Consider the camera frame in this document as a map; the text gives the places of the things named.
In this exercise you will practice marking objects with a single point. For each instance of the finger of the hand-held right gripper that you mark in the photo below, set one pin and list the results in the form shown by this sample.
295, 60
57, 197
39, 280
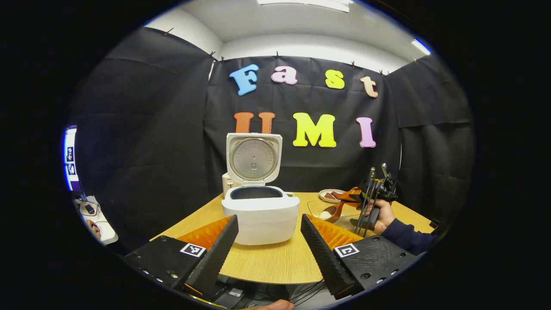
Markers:
351, 194

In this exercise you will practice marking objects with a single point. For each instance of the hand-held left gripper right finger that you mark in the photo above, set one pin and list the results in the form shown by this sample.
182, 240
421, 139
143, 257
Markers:
325, 260

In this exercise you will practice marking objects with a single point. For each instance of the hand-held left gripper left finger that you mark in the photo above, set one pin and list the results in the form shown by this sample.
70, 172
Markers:
217, 261

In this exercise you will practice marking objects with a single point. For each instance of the brown wooden spoon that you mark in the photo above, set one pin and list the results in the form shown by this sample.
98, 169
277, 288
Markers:
330, 213

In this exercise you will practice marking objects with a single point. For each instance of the white rice cooker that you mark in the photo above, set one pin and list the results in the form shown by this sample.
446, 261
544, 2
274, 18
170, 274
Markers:
262, 224

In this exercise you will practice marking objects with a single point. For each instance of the brown meat piece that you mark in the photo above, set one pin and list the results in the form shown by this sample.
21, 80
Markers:
329, 196

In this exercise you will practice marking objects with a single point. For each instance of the white plate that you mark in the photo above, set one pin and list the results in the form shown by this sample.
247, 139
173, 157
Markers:
323, 197

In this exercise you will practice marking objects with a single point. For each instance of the black box with white label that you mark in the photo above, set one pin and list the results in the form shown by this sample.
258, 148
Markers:
230, 295

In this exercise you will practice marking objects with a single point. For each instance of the white side desk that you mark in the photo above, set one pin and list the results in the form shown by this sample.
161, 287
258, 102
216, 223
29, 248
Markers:
105, 232

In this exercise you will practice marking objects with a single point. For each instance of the black phone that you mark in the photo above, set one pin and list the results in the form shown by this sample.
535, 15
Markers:
89, 209

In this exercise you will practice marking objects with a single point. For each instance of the black backdrop cloth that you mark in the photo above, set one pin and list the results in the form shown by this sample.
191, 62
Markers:
142, 137

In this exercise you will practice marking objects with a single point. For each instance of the small ceiling light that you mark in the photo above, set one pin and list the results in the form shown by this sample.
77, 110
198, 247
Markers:
421, 46

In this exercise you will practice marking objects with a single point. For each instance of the row of small backdrop clips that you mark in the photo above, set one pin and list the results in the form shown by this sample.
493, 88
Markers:
277, 56

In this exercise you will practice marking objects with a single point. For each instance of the computer monitor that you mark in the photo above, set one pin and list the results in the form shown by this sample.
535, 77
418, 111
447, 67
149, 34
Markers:
70, 159

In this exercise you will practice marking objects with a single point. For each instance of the large ceiling light panel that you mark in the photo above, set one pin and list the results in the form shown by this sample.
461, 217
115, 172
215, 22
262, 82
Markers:
303, 3

